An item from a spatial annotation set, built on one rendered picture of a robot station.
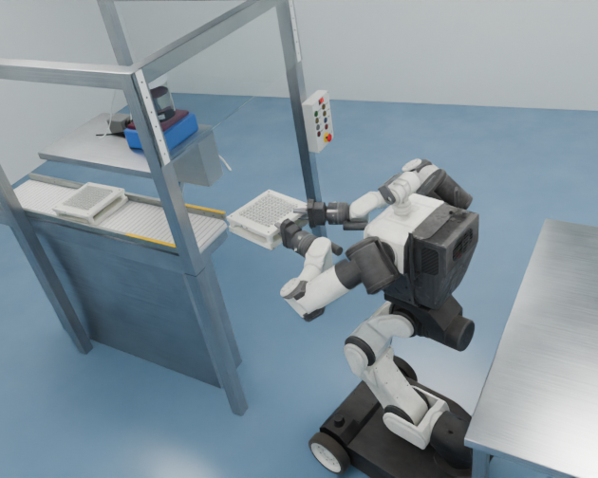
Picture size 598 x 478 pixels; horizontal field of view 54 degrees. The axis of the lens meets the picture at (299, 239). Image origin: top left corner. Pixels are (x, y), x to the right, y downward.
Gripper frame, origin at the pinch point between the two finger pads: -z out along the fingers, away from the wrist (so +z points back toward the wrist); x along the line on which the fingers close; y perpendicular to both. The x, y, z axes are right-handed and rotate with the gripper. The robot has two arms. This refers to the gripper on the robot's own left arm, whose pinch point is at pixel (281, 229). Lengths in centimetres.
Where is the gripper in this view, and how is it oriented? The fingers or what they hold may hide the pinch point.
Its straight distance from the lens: 223.6
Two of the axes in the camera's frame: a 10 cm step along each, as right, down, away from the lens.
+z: 6.5, 4.0, -6.5
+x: 1.2, 7.9, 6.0
